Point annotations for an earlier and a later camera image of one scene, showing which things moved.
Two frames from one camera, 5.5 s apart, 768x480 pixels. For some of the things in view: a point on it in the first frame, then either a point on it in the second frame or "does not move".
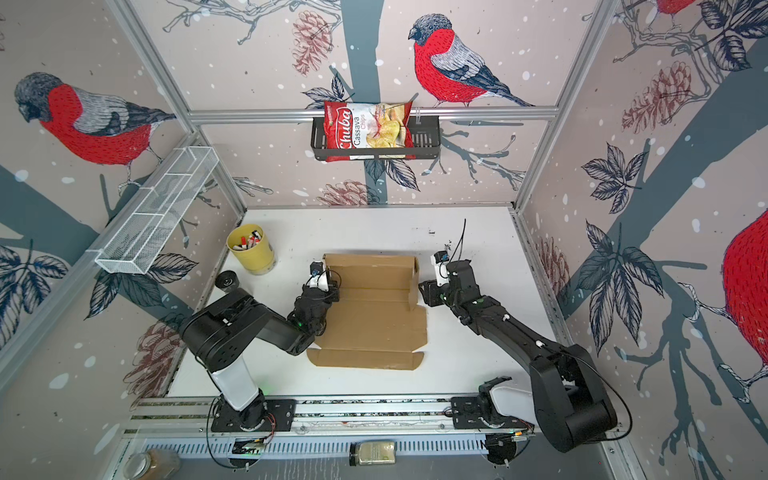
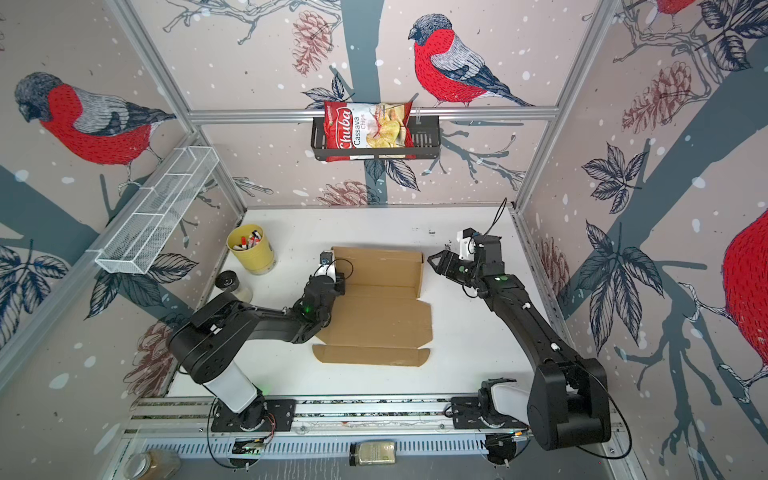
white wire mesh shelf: x=141 y=238 does not move
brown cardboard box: x=377 y=323 does not move
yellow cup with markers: x=250 y=245 does not move
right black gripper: x=429 y=292 → x=447 y=263
